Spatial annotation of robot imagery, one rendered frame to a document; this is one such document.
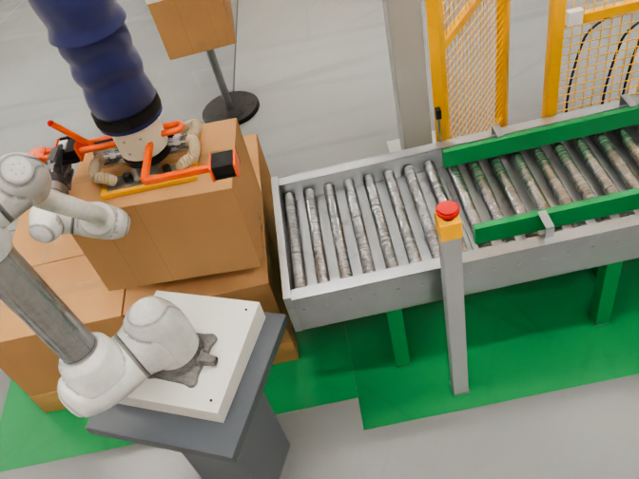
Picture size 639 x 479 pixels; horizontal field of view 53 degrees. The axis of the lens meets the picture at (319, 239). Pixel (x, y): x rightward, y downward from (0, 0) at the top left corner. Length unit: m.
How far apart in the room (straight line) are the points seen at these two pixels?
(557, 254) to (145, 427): 1.54
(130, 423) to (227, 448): 0.33
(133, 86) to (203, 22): 1.77
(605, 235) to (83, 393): 1.80
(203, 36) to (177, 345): 2.35
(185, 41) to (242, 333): 2.24
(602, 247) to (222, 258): 1.39
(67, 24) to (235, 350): 1.05
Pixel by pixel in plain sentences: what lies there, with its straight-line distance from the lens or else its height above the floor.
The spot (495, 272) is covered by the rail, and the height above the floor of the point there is 0.50.
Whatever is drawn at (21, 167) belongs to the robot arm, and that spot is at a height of 1.65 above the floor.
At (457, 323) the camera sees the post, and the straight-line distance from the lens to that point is 2.32.
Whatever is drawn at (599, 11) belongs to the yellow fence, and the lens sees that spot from 2.86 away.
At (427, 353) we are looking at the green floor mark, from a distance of 2.84.
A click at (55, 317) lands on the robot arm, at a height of 1.26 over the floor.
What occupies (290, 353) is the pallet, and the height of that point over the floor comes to 0.06.
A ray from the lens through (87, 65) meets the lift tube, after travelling 2.06.
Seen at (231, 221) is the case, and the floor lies 0.91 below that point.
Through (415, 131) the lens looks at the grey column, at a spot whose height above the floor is 0.22.
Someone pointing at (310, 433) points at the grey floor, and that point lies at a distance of 2.72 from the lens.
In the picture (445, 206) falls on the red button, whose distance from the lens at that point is 1.92.
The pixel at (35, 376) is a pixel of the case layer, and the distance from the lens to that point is 3.04.
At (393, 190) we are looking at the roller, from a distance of 2.72.
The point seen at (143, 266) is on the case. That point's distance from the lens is 2.43.
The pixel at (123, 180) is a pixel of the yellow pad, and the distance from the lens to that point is 2.30.
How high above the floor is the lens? 2.38
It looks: 45 degrees down
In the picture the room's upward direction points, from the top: 16 degrees counter-clockwise
